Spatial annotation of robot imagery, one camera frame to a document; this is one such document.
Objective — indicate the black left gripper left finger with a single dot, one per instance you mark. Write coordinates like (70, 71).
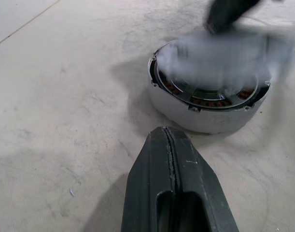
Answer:
(149, 193)

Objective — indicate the spoked motor rotor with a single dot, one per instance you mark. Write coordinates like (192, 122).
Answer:
(210, 93)

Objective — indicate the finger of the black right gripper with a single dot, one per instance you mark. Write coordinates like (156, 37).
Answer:
(224, 14)

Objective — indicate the silver finned motor lid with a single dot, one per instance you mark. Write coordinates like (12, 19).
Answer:
(222, 60)

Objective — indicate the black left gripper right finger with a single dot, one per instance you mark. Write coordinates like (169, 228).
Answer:
(198, 193)

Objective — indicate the copper wound motor stator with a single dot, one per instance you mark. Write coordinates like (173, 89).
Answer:
(176, 116)

